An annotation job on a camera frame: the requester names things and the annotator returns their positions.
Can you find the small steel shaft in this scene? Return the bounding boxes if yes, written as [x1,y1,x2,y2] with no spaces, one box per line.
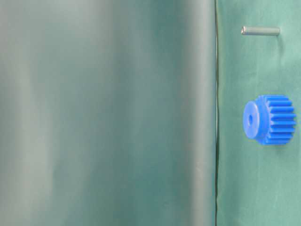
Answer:
[241,26,280,36]

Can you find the blue plastic gear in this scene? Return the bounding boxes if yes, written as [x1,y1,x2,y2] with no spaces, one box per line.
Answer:
[243,95,296,145]

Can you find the green backdrop curtain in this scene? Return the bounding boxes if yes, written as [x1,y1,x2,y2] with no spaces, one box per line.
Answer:
[0,0,216,226]

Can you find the green cloth mat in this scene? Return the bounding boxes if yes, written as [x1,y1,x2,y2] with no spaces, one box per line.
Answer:
[216,0,301,226]

